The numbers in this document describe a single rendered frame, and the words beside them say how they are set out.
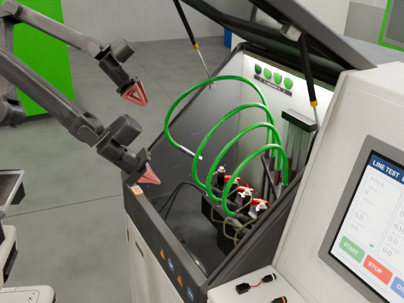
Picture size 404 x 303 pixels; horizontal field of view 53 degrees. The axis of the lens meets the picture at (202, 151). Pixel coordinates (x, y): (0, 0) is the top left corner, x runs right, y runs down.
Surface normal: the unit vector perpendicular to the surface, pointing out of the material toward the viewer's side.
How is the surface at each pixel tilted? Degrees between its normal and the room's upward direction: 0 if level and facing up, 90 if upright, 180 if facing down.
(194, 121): 90
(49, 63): 90
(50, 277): 0
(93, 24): 90
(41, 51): 90
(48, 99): 74
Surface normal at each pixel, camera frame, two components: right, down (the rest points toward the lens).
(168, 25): 0.37, 0.45
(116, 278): 0.02, -0.88
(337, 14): 0.14, 0.48
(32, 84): -0.02, 0.22
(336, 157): -0.84, 0.00
